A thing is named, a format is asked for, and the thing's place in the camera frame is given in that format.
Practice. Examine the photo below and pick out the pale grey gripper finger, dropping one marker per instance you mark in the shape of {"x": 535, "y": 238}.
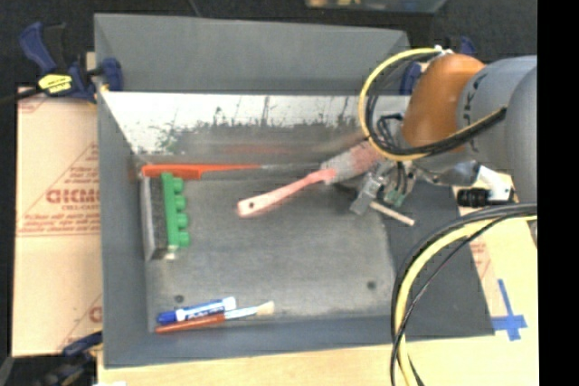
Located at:
{"x": 393, "y": 213}
{"x": 364, "y": 199}

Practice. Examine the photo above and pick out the pink brush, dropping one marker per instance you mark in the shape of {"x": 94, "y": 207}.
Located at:
{"x": 280, "y": 194}

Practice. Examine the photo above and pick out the grey metal bin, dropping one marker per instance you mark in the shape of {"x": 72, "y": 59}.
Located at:
{"x": 280, "y": 248}

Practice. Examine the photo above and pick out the orange comb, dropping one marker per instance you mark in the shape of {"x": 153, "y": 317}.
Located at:
{"x": 181, "y": 171}

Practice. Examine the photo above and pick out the green toy building block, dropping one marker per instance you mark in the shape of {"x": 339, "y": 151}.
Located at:
{"x": 174, "y": 212}

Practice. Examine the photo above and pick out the blue and white marker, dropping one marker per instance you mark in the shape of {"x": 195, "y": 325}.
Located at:
{"x": 199, "y": 310}

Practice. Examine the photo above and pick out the brown cardboard board red print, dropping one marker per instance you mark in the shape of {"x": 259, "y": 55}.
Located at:
{"x": 54, "y": 176}

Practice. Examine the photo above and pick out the black cylinder on white bracket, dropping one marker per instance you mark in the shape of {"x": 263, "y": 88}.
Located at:
{"x": 475, "y": 196}

